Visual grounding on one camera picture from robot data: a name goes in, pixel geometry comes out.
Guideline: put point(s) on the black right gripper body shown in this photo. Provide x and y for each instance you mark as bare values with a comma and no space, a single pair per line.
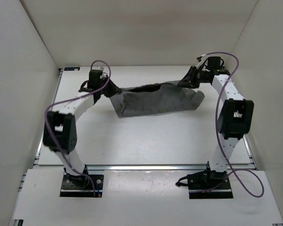
202,77

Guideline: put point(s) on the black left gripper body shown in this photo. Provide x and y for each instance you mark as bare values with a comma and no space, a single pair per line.
105,79

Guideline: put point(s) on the grey pleated skirt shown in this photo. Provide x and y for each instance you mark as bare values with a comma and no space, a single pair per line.
158,98

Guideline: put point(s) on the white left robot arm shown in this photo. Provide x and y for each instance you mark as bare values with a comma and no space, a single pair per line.
60,134

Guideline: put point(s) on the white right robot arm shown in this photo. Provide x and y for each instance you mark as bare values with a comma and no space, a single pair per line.
233,114

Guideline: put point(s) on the blue left corner label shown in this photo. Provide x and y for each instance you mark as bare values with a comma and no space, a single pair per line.
71,68

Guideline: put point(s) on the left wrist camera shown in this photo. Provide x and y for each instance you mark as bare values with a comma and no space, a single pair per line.
101,68

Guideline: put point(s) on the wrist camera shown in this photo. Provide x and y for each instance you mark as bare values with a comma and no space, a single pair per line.
215,63
101,68

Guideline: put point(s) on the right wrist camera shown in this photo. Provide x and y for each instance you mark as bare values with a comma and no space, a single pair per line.
215,63

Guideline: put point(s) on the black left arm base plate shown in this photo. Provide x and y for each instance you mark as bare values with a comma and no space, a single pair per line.
81,186

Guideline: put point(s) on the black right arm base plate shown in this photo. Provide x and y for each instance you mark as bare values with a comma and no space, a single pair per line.
202,186

